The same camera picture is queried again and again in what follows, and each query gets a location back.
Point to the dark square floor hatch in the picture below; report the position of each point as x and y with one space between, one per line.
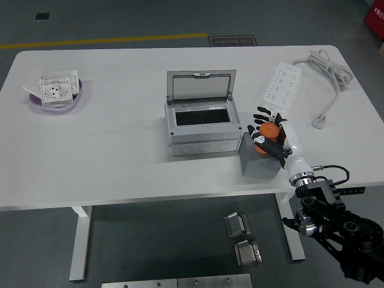
41 16

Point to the red box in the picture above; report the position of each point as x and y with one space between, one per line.
376 21

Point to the black table control panel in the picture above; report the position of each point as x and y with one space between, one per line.
355 190

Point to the metal plate with holes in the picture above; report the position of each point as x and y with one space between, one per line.
138 283
214 282

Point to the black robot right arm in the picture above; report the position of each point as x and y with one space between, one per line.
327 192

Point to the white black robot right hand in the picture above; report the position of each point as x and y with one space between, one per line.
292 141

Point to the orange cylinder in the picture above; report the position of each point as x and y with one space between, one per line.
268 130

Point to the small metal block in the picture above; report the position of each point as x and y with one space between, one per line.
247 254
237 225

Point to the dark floor sign, orange text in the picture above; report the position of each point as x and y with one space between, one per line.
232 41

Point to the purple bowl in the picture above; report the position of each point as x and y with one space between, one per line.
54 109

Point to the white power strip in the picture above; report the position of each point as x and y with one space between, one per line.
280 87

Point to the grey cube with round hole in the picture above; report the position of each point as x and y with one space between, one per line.
258 168

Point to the white flat switch plate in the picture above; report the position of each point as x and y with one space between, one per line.
73 74
30 87

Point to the grey enclosure box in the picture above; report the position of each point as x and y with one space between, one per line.
204 136

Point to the white socket module with holes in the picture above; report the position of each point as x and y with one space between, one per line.
55 90

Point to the white table leg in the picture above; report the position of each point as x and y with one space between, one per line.
81 240
296 246

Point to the brown cardboard piece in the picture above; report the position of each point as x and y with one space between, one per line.
382 48

